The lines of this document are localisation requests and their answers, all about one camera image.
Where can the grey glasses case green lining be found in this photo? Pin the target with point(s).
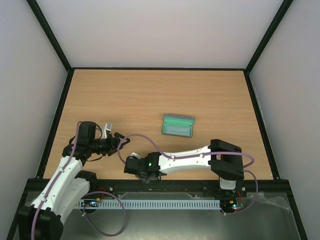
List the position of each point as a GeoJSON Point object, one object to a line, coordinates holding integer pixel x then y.
{"type": "Point", "coordinates": [178, 121]}

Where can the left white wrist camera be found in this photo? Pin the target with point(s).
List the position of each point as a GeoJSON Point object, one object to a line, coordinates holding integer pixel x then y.
{"type": "Point", "coordinates": [106, 130]}

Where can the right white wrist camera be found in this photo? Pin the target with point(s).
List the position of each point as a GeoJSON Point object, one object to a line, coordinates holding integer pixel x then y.
{"type": "Point", "coordinates": [134, 155]}

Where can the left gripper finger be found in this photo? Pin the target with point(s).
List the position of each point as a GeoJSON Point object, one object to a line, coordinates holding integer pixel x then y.
{"type": "Point", "coordinates": [121, 139]}
{"type": "Point", "coordinates": [117, 150]}

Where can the black aluminium frame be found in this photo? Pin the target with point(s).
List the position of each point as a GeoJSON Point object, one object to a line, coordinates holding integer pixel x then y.
{"type": "Point", "coordinates": [281, 12]}

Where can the light blue cleaning cloth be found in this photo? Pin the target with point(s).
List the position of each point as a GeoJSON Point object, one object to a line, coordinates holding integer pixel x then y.
{"type": "Point", "coordinates": [177, 131]}

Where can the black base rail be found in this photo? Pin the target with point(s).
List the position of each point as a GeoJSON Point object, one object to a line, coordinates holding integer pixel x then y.
{"type": "Point", "coordinates": [202, 188]}

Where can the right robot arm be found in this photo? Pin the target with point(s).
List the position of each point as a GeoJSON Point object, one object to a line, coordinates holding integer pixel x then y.
{"type": "Point", "coordinates": [222, 158]}

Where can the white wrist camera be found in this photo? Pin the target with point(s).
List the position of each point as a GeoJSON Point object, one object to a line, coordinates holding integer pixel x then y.
{"type": "Point", "coordinates": [134, 155]}
{"type": "Point", "coordinates": [106, 130]}

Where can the light blue slotted cable duct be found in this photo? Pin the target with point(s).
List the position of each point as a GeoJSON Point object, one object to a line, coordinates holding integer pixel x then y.
{"type": "Point", "coordinates": [143, 204]}

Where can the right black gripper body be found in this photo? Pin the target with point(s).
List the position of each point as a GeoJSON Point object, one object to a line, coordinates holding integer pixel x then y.
{"type": "Point", "coordinates": [146, 178]}

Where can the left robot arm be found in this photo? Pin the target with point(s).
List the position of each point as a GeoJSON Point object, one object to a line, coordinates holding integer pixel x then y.
{"type": "Point", "coordinates": [46, 215]}

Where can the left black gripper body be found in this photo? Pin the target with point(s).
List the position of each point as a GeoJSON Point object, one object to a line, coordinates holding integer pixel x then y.
{"type": "Point", "coordinates": [105, 147]}

